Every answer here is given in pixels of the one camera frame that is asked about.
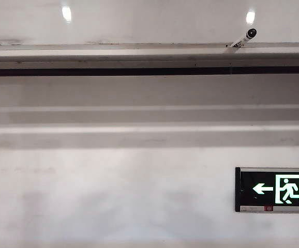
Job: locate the black green exit sign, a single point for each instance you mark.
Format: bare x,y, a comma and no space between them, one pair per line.
264,189

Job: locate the silver whiteboard marker tray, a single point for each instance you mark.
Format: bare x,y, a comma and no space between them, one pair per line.
113,56

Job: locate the glossy white whiteboard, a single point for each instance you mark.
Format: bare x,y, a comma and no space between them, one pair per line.
139,20

